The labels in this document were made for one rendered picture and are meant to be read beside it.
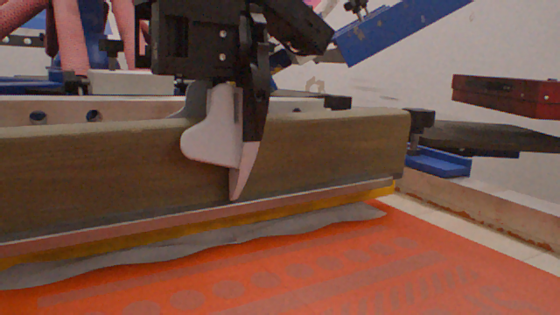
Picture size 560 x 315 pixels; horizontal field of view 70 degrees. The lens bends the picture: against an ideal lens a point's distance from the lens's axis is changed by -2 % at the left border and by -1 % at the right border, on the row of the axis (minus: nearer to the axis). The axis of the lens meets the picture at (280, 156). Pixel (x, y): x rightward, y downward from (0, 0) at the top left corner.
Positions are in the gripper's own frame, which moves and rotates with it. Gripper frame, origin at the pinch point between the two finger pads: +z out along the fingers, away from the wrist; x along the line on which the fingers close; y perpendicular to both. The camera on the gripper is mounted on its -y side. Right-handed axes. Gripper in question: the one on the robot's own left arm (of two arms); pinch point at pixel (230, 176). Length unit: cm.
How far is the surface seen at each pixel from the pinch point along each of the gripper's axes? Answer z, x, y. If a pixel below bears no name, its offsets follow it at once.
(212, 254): 5.5, 2.8, 2.7
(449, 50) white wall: -23, -128, -200
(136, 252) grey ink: 4.9, 1.2, 8.2
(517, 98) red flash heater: -5, -24, -89
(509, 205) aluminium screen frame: 2.4, 10.7, -25.4
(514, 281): 5.4, 16.7, -16.6
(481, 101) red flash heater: -3, -39, -98
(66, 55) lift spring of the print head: -8, -58, 8
